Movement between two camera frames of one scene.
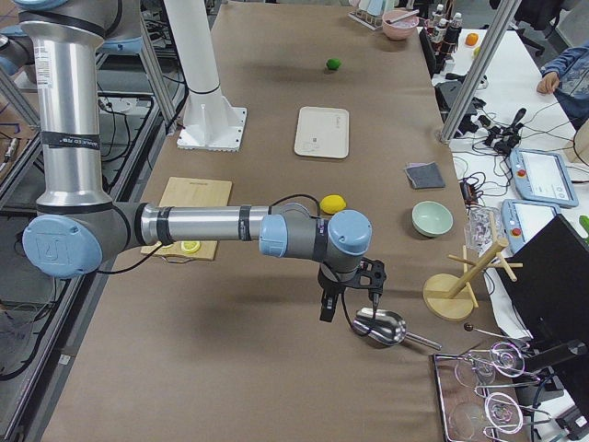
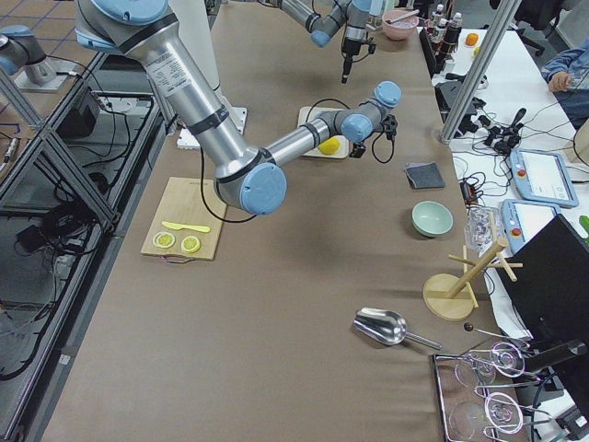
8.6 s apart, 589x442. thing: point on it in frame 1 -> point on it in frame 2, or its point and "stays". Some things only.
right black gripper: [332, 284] -> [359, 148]
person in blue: [567, 75] stays
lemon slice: [190, 246] stays
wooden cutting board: [191, 192] stays
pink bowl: [402, 29] stays
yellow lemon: [332, 203] -> [330, 145]
